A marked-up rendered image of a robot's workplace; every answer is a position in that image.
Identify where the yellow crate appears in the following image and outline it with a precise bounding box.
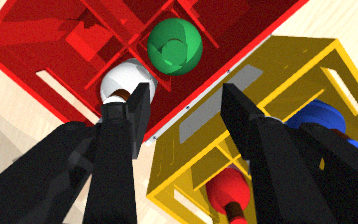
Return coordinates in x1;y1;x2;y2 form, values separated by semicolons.
152;35;358;224

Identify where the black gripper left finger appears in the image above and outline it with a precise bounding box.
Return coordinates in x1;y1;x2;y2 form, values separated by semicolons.
0;82;151;224

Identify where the blue bottle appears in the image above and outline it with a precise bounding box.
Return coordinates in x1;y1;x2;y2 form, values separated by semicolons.
284;98;358;147

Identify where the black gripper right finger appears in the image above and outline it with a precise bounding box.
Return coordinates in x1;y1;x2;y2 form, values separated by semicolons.
220;83;358;224

